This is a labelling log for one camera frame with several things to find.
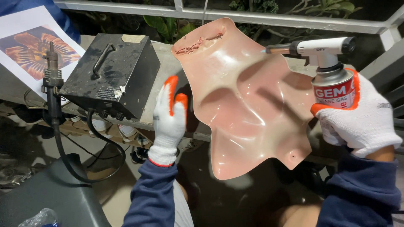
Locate grey seat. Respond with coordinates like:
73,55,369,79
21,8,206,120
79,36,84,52
0,153,112,227

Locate blue cloth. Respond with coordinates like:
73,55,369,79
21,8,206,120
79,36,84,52
0,0,81,45

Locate black power cable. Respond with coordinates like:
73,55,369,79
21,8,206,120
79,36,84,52
52,109,127,184

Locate black metal power box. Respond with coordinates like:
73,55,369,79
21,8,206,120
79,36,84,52
58,33,161,121

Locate white metal railing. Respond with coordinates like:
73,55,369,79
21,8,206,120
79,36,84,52
54,0,404,51

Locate printed flower picture paper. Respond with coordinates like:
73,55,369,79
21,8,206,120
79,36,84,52
0,5,86,102

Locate wooden shoe rack with shoes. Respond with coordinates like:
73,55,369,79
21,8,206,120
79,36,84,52
0,101,155,149

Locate pink warped plastic sheet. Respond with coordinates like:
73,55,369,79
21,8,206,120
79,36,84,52
170,17,317,181

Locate clear plastic bag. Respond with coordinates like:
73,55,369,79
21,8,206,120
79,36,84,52
17,207,59,227

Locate person's white shorts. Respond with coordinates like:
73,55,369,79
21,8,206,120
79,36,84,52
173,180,195,227

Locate black sandal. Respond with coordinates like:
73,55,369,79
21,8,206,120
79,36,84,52
130,146,149,164

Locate person's right hand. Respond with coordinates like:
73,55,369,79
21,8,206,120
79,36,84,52
310,68,403,159

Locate person's bare knee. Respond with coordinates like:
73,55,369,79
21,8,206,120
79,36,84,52
274,203,323,227

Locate person's left hand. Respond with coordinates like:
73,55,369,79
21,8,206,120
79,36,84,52
148,75,189,168

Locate white butane torch with canister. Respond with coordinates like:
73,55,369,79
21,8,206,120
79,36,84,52
265,36,358,146

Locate green leafy plants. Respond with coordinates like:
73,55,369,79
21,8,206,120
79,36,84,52
142,0,363,44

